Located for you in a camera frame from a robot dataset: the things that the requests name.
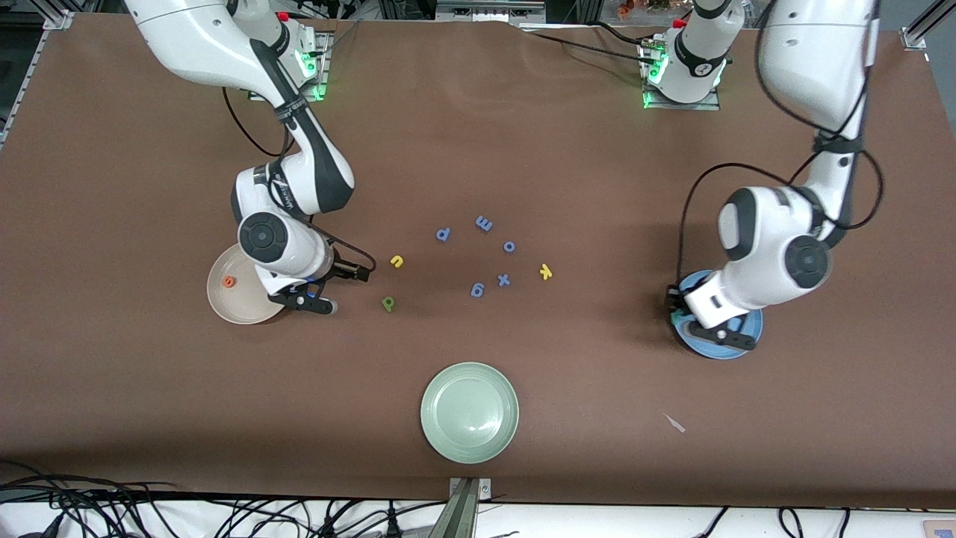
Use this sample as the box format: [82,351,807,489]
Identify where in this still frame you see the aluminium table edge rail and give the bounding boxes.
[0,7,75,146]

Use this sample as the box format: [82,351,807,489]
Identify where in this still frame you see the pale green round plate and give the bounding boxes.
[420,362,520,465]

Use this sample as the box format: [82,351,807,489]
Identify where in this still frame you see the black base power cable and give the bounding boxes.
[523,21,662,67]

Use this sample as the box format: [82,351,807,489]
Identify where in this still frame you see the grey metal camera bracket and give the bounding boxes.
[447,477,494,538]

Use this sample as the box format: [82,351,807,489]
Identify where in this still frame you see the blue round plate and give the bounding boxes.
[671,270,764,360]

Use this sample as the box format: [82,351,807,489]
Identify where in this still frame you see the long black arm cable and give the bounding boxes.
[676,0,886,292]
[223,86,288,158]

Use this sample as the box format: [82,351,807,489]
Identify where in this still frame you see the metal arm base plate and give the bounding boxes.
[642,41,721,111]
[248,34,331,102]

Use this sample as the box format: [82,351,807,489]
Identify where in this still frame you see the beige round plate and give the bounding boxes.
[207,245,288,325]

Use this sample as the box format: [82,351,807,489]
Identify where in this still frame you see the aluminium frame profile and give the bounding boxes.
[900,0,956,52]

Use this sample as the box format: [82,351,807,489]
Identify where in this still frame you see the black cable tangle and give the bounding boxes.
[0,457,449,538]

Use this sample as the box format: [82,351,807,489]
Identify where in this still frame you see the brown table mat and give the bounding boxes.
[0,11,956,510]

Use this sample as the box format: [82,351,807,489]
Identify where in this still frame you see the grey metal equipment box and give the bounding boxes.
[435,0,547,25]

